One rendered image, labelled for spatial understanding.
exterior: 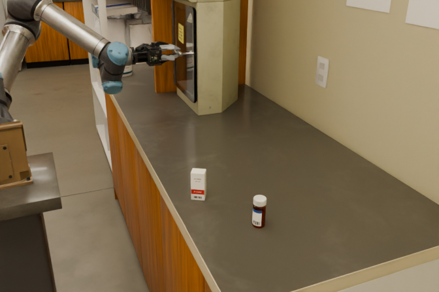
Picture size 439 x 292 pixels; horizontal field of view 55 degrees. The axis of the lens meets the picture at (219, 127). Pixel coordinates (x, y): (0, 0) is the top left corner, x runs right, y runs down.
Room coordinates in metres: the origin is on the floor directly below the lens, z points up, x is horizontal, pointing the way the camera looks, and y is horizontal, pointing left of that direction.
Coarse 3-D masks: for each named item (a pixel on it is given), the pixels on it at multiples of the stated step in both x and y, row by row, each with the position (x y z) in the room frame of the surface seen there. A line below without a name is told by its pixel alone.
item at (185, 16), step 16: (176, 16) 1.92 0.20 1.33; (192, 16) 1.71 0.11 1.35; (176, 32) 1.93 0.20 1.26; (192, 32) 1.71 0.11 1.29; (192, 48) 1.72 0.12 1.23; (176, 64) 1.94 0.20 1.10; (192, 64) 1.72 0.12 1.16; (176, 80) 1.95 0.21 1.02; (192, 80) 1.72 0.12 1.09; (192, 96) 1.72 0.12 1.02
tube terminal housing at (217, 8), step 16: (176, 0) 1.96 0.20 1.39; (208, 0) 1.72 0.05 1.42; (224, 0) 1.75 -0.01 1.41; (208, 16) 1.72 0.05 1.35; (224, 16) 1.75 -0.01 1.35; (208, 32) 1.72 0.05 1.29; (224, 32) 1.75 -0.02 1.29; (208, 48) 1.72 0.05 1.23; (224, 48) 1.76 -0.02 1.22; (208, 64) 1.72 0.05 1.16; (224, 64) 1.76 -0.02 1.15; (208, 80) 1.72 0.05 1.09; (224, 80) 1.76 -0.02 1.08; (208, 96) 1.72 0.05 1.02; (224, 96) 1.76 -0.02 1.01; (208, 112) 1.72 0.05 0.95
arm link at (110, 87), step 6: (102, 66) 1.58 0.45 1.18; (102, 72) 1.55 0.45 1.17; (102, 78) 1.55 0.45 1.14; (108, 78) 1.52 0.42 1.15; (114, 78) 1.52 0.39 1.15; (120, 78) 1.55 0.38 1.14; (102, 84) 1.54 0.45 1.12; (108, 84) 1.52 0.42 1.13; (114, 84) 1.52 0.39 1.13; (120, 84) 1.54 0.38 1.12; (108, 90) 1.53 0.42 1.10; (114, 90) 1.54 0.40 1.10; (120, 90) 1.55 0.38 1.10
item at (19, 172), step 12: (0, 132) 1.08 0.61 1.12; (12, 132) 1.09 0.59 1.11; (0, 144) 1.08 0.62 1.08; (12, 144) 1.09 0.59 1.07; (24, 144) 1.17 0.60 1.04; (0, 156) 1.07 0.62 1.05; (12, 156) 1.09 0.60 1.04; (24, 156) 1.10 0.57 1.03; (0, 168) 1.07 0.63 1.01; (12, 168) 1.09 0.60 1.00; (24, 168) 1.10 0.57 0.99; (0, 180) 1.07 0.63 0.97; (12, 180) 1.08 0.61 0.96; (24, 180) 1.10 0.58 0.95
